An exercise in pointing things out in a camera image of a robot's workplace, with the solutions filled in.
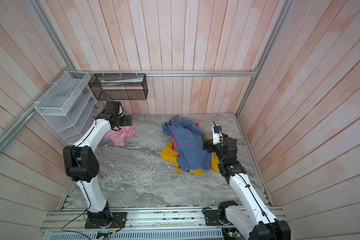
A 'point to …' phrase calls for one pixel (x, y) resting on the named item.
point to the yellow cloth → (170, 154)
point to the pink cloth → (119, 136)
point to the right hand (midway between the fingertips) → (211, 134)
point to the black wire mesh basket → (119, 86)
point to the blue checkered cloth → (191, 155)
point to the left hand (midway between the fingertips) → (124, 122)
